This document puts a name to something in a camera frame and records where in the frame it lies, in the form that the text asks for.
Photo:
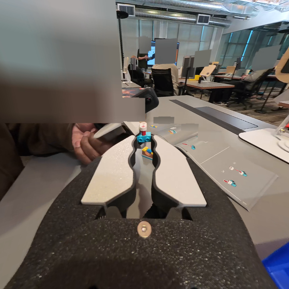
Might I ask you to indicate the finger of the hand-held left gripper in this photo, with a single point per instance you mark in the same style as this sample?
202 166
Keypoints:
133 127

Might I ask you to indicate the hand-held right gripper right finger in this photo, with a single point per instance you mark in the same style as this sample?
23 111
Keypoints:
176 178

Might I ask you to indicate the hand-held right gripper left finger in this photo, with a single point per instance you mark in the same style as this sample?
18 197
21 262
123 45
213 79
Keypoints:
110 178

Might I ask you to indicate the white toy connector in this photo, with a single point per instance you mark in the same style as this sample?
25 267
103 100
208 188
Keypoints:
143 125

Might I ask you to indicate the teal toy brick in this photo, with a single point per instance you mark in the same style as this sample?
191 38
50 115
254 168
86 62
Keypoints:
143 137

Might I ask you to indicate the person's left forearm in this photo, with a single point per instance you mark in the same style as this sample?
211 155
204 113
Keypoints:
40 137

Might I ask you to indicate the white desk stand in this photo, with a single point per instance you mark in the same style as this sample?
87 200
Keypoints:
126 67

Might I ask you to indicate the long wooden-edged desk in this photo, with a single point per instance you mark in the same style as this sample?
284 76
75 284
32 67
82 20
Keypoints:
207 84

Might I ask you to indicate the person's left hand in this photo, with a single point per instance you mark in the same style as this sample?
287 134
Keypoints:
85 146

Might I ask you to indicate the black office chair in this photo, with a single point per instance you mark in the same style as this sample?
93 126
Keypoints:
250 90
162 82

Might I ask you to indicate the toy set box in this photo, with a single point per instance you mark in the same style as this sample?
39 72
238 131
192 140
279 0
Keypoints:
131 92

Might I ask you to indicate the small multicoloured brick build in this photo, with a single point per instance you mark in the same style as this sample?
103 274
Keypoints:
147 153

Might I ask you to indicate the black monitor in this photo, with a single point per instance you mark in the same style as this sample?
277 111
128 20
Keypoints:
188 66

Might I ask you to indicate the grey instruction booklet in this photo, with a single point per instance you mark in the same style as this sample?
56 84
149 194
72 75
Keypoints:
225 162

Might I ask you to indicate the black floor lamp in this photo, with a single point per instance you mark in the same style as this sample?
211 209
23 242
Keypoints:
122 33

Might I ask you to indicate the clear acrylic stand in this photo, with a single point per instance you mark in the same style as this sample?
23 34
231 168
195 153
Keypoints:
282 137

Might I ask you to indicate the blue plastic bin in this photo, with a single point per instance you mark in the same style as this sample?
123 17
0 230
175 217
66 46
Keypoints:
277 266

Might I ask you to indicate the wood-framed monitor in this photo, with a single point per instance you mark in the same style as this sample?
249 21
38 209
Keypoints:
283 65

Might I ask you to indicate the silver ventilation duct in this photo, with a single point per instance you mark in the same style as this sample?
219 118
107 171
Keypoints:
176 13

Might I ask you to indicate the white flat base plate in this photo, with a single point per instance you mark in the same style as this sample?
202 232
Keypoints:
259 140

